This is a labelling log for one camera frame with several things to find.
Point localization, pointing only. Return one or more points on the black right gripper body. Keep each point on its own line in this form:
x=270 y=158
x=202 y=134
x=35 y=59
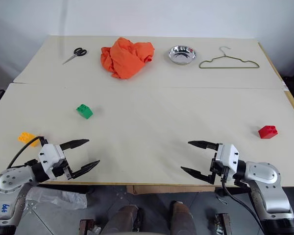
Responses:
x=216 y=172

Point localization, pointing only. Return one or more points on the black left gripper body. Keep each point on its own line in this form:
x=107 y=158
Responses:
x=63 y=171

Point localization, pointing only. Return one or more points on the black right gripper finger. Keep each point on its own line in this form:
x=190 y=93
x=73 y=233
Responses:
x=198 y=174
x=205 y=145

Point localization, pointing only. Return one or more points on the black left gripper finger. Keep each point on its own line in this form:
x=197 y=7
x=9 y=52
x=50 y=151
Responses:
x=74 y=144
x=85 y=169

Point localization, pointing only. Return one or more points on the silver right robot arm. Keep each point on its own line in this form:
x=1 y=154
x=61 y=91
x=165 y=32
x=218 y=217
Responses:
x=264 y=173

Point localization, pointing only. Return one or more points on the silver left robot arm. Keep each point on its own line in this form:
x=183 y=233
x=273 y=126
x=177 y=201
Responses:
x=7 y=181

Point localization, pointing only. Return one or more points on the clear plastic bag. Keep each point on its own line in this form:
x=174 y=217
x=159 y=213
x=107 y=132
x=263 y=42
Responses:
x=54 y=197

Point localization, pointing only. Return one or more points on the green toy brick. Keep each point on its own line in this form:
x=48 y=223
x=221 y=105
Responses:
x=84 y=112

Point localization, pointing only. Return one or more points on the brown rounded shape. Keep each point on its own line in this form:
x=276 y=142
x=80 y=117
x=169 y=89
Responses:
x=183 y=218
x=123 y=220

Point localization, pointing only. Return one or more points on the yellow toy brick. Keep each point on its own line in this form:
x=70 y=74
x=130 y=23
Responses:
x=24 y=137

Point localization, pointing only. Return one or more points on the red toy brick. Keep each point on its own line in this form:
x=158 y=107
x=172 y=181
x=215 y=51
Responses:
x=268 y=132

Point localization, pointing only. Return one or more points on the shiny steel bowl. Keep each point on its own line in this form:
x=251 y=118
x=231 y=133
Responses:
x=182 y=55

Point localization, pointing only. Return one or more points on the crumpled orange cloth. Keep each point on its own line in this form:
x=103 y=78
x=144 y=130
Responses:
x=125 y=58

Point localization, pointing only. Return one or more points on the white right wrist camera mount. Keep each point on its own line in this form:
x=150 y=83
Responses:
x=229 y=154

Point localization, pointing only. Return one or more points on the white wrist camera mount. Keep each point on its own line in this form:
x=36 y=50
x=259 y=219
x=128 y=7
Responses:
x=229 y=154
x=49 y=154

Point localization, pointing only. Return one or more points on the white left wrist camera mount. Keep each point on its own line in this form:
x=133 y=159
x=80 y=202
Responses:
x=49 y=154

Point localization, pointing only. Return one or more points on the grey metal base plate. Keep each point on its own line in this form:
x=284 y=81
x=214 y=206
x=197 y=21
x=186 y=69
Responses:
x=51 y=221

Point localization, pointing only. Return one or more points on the rusty metal bracket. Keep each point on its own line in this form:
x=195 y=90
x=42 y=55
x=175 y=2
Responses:
x=223 y=224
x=86 y=227

